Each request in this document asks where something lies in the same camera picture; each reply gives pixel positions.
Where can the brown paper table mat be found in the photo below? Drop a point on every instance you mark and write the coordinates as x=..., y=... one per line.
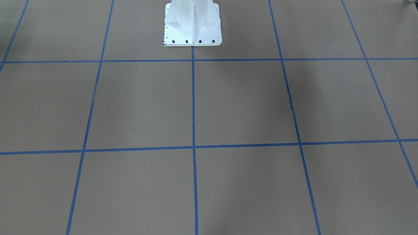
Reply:
x=303, y=121

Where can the white metal mounting plate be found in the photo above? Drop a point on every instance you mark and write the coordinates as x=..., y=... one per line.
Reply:
x=192, y=23

